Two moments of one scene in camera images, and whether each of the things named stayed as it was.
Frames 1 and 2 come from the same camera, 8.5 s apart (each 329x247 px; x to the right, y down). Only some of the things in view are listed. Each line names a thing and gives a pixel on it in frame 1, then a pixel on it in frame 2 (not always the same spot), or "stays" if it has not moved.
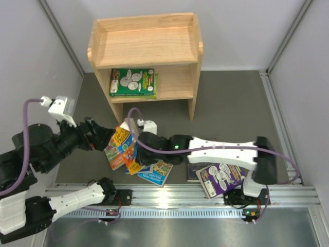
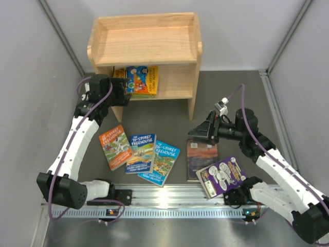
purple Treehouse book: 219,178 stays
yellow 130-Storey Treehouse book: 121,134 to 144,79
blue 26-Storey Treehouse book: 158,173 stays
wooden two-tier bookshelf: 169,43 stays
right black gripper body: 147,159 to 217,128
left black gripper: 99,138 to 118,85
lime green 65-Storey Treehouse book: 154,95 to 143,95
